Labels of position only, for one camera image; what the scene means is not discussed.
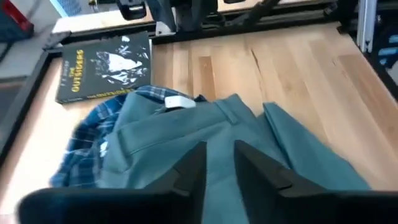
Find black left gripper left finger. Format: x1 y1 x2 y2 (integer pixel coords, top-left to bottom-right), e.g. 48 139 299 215
17 141 208 224

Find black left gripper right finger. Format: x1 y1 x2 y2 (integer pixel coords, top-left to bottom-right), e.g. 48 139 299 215
233 139 398 224

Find blue plaid shirt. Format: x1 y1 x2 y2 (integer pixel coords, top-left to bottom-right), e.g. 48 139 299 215
49 85 208 189

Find teal trousers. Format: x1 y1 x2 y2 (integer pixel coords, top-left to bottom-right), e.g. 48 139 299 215
96 91 373 224

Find black Outsiders paperback book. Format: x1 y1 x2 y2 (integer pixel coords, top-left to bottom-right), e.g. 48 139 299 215
55 30 152 105

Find black plastic housing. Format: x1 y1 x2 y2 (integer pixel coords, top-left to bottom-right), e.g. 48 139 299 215
116 0 147 21

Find red and blue box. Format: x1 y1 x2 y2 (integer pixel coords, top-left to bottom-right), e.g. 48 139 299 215
0 0 35 44

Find black table frame rail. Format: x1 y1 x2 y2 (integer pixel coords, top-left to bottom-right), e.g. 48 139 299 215
0 6 398 162

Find aluminium frame post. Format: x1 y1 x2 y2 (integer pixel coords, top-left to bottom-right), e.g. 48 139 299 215
356 0 379 54

